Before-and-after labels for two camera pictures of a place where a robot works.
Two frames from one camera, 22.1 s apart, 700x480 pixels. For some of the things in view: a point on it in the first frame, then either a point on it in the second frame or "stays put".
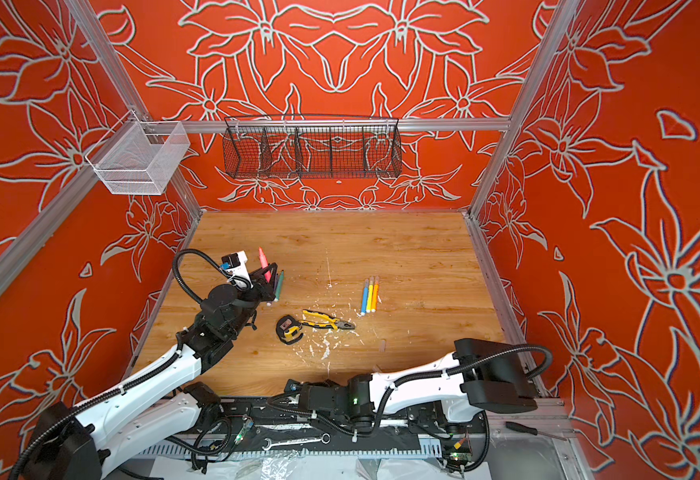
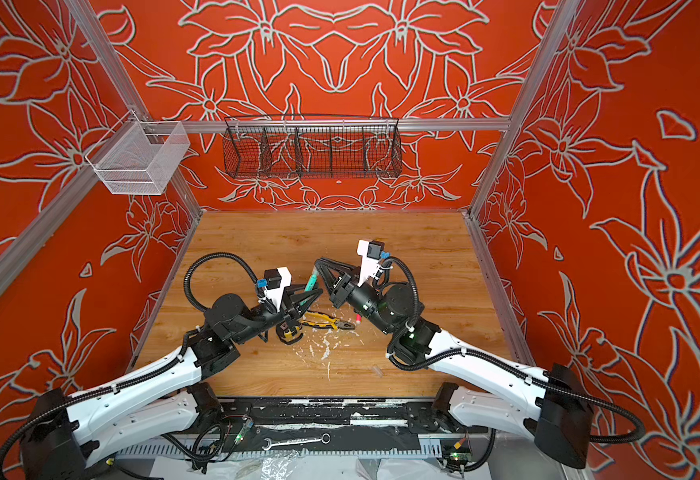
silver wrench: [325, 438] stays put
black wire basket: [311, 147] stays put
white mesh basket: [139, 157] stays put
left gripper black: [261, 286] → [297, 310]
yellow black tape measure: [287, 329] stays put
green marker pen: [279, 286] → [312, 281]
